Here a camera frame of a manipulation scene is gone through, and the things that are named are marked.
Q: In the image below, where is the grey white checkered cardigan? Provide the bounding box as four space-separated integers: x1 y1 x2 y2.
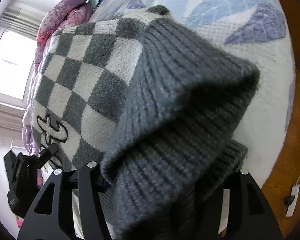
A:
31 5 262 240

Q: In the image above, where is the white power strip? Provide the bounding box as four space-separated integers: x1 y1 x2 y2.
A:
286 184 300 218

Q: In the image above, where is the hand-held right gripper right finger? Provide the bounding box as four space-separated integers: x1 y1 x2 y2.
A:
217 169 283 240

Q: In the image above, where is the grey beige curtain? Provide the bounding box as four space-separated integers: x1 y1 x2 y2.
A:
0 99 27 132
0 6 44 40

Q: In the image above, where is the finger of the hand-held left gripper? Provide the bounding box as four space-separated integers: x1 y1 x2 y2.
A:
36 144 59 167

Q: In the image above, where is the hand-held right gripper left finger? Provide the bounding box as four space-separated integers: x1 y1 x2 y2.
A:
17 161 110 240

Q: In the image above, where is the white frame window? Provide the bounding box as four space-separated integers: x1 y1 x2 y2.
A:
0 29 37 100

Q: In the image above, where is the purple floral quilt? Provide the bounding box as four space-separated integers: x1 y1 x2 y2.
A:
21 0 97 155

